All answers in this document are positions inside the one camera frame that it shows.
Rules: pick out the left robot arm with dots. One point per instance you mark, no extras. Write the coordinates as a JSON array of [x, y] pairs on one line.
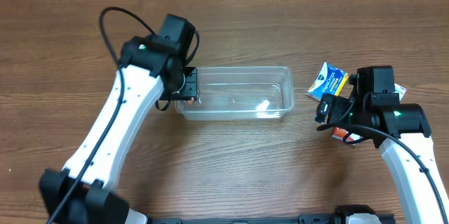
[[152, 71]]

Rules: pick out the white box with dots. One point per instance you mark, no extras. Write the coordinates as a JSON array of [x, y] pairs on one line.
[[401, 91]]

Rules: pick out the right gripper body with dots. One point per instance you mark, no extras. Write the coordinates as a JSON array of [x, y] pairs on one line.
[[330, 108]]

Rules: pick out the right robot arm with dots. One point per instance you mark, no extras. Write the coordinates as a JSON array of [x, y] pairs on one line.
[[367, 106]]

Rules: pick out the orange tube white cap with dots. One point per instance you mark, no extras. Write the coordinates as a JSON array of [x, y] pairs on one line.
[[190, 102]]

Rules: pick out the clear plastic container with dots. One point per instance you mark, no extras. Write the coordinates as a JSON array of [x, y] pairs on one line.
[[239, 93]]

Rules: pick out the red box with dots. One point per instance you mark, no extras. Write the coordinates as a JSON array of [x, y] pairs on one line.
[[339, 134]]

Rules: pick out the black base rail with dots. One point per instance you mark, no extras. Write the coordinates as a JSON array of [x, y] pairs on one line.
[[352, 213]]

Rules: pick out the blue VapoDrops box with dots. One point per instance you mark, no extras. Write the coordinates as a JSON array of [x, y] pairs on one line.
[[330, 79]]

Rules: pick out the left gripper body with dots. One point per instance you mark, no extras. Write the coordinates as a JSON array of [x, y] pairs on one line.
[[191, 86]]

